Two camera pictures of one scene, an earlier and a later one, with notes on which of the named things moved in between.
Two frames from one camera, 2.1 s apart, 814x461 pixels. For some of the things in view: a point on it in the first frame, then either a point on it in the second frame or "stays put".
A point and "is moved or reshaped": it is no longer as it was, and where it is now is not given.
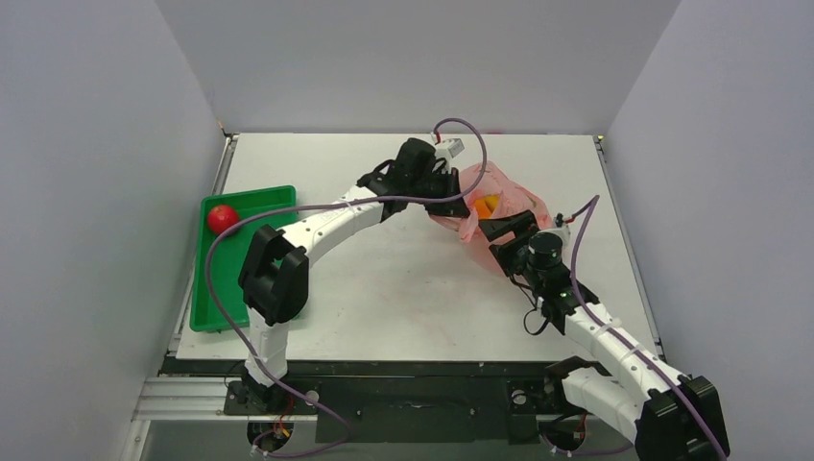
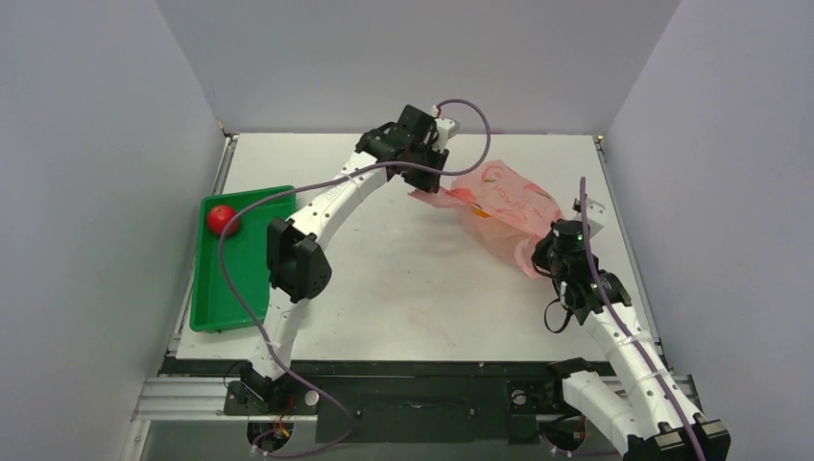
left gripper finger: [456, 208] → [427, 181]
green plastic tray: [229, 252] stays put
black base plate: [393, 403] stays put
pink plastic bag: [490, 195] is moved or reshaped
